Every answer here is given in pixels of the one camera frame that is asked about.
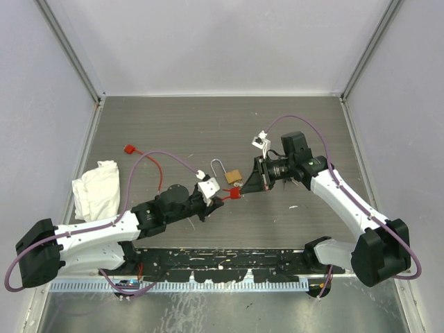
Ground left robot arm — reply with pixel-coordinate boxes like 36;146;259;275
16;181;224;289

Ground slotted cable duct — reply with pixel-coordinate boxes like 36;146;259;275
49;278;309;293

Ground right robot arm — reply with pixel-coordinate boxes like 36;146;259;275
240;131;412;287

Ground purple cable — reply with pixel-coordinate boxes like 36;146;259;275
3;149;207;291
262;114;422;280

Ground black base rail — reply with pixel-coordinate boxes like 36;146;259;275
131;248;328;283

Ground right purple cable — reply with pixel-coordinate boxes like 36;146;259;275
262;114;422;280

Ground black orange key bunch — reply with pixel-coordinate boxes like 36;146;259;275
282;178;299;189

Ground brass padlock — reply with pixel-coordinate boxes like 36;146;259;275
210;158;243;186

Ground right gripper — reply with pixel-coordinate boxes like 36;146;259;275
241;155;294;194

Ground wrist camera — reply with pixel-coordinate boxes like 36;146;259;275
196;170;221;206
251;130;271;158

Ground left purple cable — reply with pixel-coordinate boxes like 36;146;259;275
3;149;207;291

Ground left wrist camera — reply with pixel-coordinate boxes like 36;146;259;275
196;170;221;206

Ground white cloth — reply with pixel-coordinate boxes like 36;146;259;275
71;160;120;222

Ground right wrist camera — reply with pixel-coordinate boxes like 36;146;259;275
251;130;271;158

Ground red cable padlock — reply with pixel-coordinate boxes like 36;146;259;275
221;187;242;201
123;144;164;192

